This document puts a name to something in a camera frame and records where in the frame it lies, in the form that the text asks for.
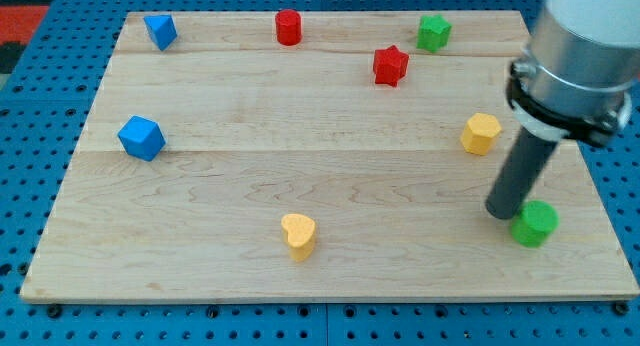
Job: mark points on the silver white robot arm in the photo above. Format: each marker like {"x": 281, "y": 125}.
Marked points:
{"x": 573, "y": 78}

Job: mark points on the yellow hexagon block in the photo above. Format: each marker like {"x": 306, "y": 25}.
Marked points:
{"x": 480, "y": 133}

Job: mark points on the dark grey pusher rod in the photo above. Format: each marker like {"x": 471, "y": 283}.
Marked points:
{"x": 526, "y": 160}

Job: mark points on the red cylinder block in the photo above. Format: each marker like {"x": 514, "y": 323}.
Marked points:
{"x": 288, "y": 27}

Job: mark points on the yellow heart block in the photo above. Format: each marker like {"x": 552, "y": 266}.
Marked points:
{"x": 299, "y": 232}

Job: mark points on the green cylinder block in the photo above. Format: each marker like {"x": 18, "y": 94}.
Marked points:
{"x": 534, "y": 223}

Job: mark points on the blue triangular prism block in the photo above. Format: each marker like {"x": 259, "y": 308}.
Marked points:
{"x": 161, "y": 30}

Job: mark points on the blue cube block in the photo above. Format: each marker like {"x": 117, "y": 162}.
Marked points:
{"x": 141, "y": 138}

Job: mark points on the wooden board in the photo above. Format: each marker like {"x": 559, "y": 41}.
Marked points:
{"x": 255, "y": 130}

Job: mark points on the red star block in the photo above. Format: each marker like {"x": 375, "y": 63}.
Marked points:
{"x": 389, "y": 65}

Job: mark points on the green star block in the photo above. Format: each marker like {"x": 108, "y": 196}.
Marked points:
{"x": 433, "y": 33}

